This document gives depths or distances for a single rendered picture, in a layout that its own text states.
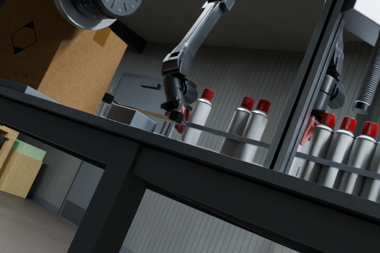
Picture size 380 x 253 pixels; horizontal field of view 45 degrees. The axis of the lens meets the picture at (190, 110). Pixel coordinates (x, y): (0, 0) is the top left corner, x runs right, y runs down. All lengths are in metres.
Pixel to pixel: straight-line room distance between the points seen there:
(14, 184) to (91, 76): 5.60
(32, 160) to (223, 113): 2.99
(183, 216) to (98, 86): 3.75
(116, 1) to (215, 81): 4.44
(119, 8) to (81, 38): 0.24
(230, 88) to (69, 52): 4.11
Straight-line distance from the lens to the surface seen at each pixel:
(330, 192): 0.67
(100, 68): 1.40
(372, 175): 1.11
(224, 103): 5.26
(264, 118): 1.27
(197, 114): 1.38
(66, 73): 1.31
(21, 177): 6.93
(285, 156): 1.04
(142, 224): 5.43
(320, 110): 1.28
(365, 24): 1.19
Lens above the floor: 0.73
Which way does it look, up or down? 11 degrees up
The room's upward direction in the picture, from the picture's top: 23 degrees clockwise
